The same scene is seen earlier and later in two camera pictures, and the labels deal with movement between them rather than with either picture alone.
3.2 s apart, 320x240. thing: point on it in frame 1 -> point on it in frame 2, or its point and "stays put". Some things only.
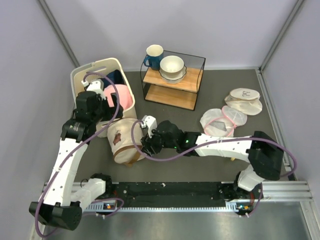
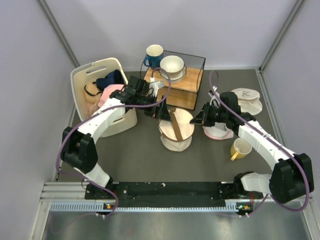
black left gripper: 110,110 -> 155,111
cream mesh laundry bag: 245,100 stays put
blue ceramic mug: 155,54 stays put
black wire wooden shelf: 183,95 stays put
